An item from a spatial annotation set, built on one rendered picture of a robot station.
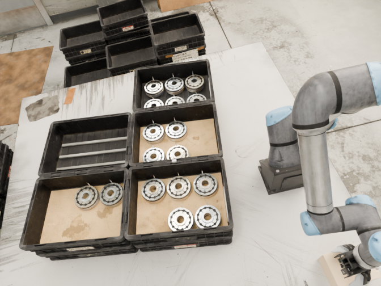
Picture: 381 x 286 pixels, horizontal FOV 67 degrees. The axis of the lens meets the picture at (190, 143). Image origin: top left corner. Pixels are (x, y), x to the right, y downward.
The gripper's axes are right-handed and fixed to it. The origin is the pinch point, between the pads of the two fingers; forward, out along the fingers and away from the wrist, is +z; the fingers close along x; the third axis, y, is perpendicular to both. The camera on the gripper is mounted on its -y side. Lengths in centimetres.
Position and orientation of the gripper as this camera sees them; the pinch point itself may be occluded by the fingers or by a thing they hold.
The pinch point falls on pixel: (349, 266)
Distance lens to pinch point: 129.7
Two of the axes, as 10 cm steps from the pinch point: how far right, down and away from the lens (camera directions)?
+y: -9.6, 2.6, -0.4
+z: 1.1, 5.4, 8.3
